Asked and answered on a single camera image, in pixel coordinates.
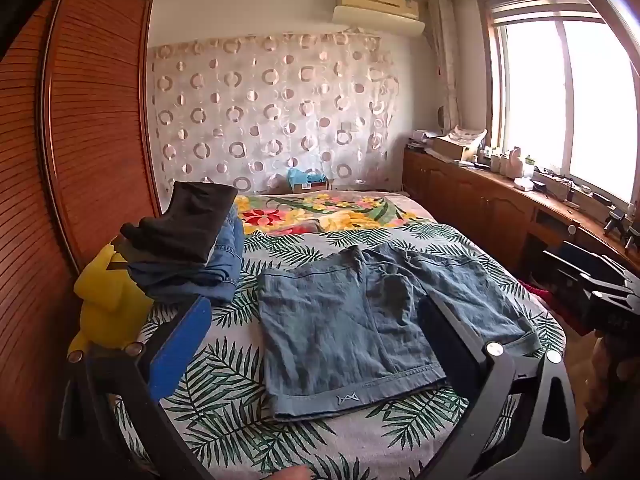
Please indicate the round mirror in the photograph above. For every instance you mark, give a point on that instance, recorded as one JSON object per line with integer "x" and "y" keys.
{"x": 442, "y": 116}

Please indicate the small cardboard box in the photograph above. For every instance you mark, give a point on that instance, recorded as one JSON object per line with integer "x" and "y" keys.
{"x": 320, "y": 186}

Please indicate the wooden slatted wardrobe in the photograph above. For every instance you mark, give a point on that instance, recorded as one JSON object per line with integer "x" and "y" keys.
{"x": 100, "y": 135}

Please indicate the small black tripod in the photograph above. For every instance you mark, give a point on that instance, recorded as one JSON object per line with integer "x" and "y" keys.
{"x": 617, "y": 225}

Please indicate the printed paper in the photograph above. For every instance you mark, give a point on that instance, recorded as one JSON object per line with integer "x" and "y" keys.
{"x": 467, "y": 135}

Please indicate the brown cardboard box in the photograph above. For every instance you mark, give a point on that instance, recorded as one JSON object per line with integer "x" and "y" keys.
{"x": 450, "y": 147}

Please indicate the black folded pants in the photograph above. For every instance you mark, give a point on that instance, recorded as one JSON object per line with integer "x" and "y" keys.
{"x": 185, "y": 225}

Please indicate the yellow plush toy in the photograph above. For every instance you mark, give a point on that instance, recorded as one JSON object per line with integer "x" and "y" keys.
{"x": 105, "y": 300}

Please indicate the blue denim short pants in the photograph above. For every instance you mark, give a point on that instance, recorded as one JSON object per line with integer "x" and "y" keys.
{"x": 325, "y": 335}

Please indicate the person's right forearm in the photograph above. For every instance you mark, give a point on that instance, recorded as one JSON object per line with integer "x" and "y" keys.
{"x": 615, "y": 440}

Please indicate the wall air conditioner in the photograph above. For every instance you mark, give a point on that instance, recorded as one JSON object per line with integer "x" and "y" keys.
{"x": 380, "y": 20}

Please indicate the floral blanket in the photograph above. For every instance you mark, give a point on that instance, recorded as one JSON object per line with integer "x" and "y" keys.
{"x": 350, "y": 210}

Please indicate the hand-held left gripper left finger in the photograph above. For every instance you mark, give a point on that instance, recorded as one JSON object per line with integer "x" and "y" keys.
{"x": 180, "y": 347}

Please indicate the person's right hand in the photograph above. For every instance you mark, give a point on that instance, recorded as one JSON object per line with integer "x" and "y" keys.
{"x": 605, "y": 365}

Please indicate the circle pattern wall curtain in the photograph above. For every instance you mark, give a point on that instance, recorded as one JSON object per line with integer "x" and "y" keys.
{"x": 275, "y": 110}

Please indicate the blue plastic bag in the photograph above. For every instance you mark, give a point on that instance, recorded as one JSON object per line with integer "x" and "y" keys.
{"x": 302, "y": 177}

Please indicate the narrow patterned window curtain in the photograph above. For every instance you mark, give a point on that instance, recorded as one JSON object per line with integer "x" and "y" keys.
{"x": 445, "y": 60}

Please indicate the wooden frame window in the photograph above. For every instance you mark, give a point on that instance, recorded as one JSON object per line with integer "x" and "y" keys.
{"x": 575, "y": 100}

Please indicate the blue folded jeans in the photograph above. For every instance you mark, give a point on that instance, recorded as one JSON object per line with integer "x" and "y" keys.
{"x": 215, "y": 275}

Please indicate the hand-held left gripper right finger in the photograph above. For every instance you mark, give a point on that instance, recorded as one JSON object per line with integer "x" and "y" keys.
{"x": 450, "y": 335}

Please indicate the long wooden cabinet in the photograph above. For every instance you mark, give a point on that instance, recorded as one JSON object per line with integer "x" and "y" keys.
{"x": 475, "y": 200}

